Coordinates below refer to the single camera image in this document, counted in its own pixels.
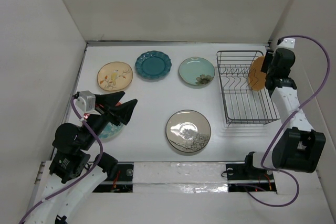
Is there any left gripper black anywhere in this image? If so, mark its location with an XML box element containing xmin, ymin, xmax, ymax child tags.
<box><xmin>81</xmin><ymin>90</ymin><xmax>138</xmax><ymax>148</ymax></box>

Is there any orange woven plate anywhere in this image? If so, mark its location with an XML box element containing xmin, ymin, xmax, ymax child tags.
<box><xmin>248</xmin><ymin>56</ymin><xmax>266</xmax><ymax>91</ymax></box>

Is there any white blue pattern plate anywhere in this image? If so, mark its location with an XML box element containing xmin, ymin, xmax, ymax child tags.
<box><xmin>98</xmin><ymin>123</ymin><xmax>124</xmax><ymax>140</ymax></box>

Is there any beige bird plate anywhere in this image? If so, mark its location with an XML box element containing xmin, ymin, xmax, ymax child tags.
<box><xmin>97</xmin><ymin>61</ymin><xmax>133</xmax><ymax>92</ymax></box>

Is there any dark teal scalloped plate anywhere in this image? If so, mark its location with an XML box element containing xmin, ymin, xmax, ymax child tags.
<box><xmin>134</xmin><ymin>50</ymin><xmax>172</xmax><ymax>80</ymax></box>

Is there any light blue flower plate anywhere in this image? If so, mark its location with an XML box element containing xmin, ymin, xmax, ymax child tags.
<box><xmin>178</xmin><ymin>57</ymin><xmax>215</xmax><ymax>87</ymax></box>

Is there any grey tree pattern plate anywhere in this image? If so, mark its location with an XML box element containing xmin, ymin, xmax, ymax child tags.
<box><xmin>165</xmin><ymin>110</ymin><xmax>212</xmax><ymax>153</ymax></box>

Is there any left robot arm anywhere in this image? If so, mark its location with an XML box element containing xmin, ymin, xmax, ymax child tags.
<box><xmin>21</xmin><ymin>91</ymin><xmax>138</xmax><ymax>223</ymax></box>

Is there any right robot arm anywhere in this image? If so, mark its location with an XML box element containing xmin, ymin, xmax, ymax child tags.
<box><xmin>242</xmin><ymin>47</ymin><xmax>326</xmax><ymax>178</ymax></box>

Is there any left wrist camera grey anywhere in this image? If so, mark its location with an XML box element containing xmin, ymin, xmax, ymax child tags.
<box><xmin>75</xmin><ymin>91</ymin><xmax>96</xmax><ymax>112</ymax></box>

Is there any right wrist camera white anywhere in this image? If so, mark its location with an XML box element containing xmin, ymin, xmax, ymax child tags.
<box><xmin>276</xmin><ymin>37</ymin><xmax>296</xmax><ymax>50</ymax></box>

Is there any black wire dish rack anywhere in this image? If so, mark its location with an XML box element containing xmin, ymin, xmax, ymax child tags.
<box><xmin>216</xmin><ymin>50</ymin><xmax>279</xmax><ymax>125</ymax></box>

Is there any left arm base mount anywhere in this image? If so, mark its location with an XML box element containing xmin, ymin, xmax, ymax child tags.
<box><xmin>93</xmin><ymin>162</ymin><xmax>134</xmax><ymax>193</ymax></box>

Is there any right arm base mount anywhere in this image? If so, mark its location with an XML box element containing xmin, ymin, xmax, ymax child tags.
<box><xmin>222</xmin><ymin>163</ymin><xmax>277</xmax><ymax>193</ymax></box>

